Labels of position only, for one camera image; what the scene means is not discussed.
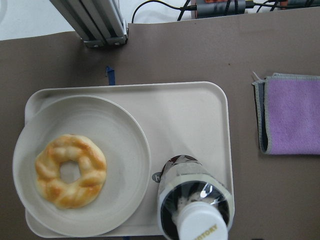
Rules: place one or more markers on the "purple folded cloth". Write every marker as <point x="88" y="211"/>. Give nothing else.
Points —
<point x="288" y="114"/>

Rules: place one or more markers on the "tea bottle white cap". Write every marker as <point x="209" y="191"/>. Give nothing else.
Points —
<point x="191" y="203"/>

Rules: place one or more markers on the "aluminium frame post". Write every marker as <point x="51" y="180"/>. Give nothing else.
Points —
<point x="99" y="23"/>

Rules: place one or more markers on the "twisted ring bread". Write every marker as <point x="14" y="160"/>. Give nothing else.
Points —
<point x="92" y="165"/>

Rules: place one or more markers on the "beige rectangular tray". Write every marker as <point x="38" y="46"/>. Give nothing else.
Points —
<point x="188" y="118"/>

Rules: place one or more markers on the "black power adapter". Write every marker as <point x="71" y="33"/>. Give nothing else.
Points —
<point x="220" y="8"/>

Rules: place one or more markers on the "beige round plate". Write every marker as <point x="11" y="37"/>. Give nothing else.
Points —
<point x="122" y="141"/>

